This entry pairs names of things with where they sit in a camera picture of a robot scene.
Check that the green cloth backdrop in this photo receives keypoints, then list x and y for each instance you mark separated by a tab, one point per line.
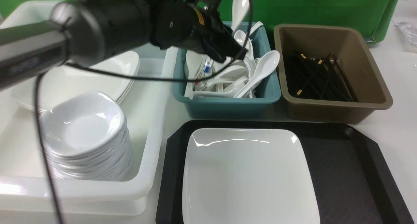
370	17

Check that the white soup spoon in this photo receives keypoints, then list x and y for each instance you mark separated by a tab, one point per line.
239	11

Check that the black serving tray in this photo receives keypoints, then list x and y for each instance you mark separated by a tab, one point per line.
352	181

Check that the stack of white bowls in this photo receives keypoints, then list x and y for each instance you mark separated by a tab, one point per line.
87	138

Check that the white spoon leaning right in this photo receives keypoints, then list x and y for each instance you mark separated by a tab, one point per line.
266	65

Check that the pile of black chopsticks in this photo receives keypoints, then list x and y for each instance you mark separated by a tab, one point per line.
316	78

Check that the large white plastic bin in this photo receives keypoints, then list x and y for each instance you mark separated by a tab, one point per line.
23	183

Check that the white square rice plate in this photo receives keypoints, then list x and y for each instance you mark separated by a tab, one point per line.
247	176

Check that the brown plastic chopstick bin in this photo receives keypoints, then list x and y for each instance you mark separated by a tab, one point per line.
357	66

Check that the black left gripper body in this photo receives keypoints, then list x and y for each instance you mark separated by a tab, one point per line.
215	37

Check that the teal plastic spoon bin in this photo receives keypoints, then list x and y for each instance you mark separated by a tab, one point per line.
268	92

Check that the clear plastic bag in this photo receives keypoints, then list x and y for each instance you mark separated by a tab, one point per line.
409	31

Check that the stack of white square plates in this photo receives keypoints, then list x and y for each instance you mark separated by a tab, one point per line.
63	83

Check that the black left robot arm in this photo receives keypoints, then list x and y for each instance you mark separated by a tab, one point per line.
87	32

